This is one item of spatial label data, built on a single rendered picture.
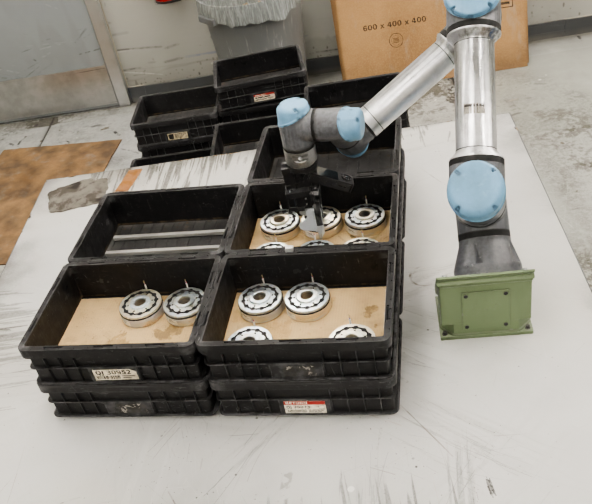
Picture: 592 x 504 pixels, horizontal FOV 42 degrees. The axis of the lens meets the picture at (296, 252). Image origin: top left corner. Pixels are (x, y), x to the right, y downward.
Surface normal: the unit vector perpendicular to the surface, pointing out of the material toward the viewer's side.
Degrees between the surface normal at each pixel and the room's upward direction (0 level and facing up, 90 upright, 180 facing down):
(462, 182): 52
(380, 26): 76
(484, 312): 90
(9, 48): 90
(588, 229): 0
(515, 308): 90
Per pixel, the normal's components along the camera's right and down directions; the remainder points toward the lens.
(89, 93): 0.00, 0.61
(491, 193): -0.29, 0.01
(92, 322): -0.17, -0.78
